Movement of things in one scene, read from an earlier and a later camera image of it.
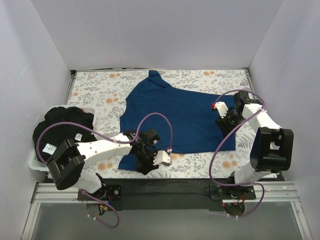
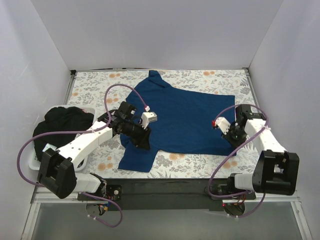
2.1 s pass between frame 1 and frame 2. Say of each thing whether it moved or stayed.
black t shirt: stayed
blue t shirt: stayed
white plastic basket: stayed
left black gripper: moved
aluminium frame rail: stayed
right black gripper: moved
